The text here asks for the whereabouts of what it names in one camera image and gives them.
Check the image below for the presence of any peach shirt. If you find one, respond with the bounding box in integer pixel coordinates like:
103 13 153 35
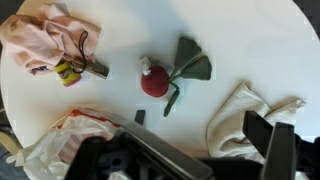
0 3 103 76

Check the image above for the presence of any white red plastic bag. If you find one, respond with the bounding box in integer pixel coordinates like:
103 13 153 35
5 108 134 180

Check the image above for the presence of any beige towel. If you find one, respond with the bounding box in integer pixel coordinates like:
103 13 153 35
206 82 307 164

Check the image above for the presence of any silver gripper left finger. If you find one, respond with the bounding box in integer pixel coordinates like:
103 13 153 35
116 109 214 180

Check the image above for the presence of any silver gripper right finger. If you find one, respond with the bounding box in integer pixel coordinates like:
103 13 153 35
242 110 298 180

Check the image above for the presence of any yellow play dough container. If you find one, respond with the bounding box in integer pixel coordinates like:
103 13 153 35
54 60 83 88

